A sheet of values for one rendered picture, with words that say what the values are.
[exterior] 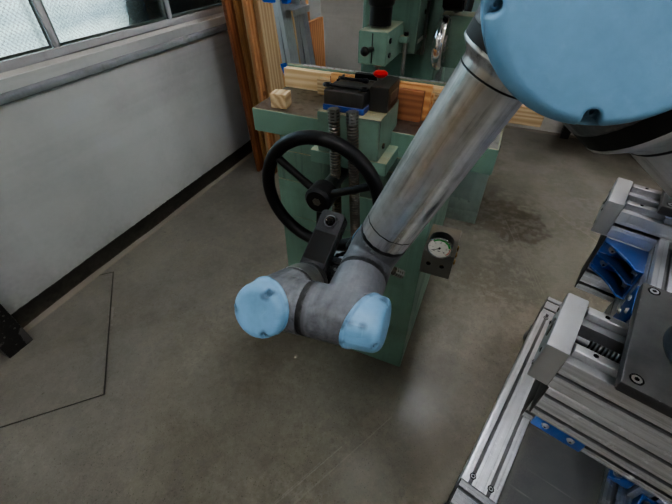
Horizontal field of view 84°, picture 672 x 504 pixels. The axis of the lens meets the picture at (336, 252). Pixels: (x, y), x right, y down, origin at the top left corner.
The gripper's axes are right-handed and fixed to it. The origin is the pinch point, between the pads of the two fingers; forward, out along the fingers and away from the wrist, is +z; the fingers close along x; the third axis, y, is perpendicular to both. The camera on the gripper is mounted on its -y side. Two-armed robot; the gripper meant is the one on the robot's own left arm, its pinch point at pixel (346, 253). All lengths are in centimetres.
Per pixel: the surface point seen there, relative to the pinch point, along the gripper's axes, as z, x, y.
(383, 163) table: 5.2, 2.4, -19.9
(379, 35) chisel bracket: 13.3, -6.8, -47.1
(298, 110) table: 14.2, -23.9, -28.7
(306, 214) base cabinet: 26.6, -22.0, -1.9
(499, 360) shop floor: 73, 48, 41
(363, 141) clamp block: 2.9, -2.2, -23.4
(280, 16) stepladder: 71, -68, -70
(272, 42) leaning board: 122, -101, -75
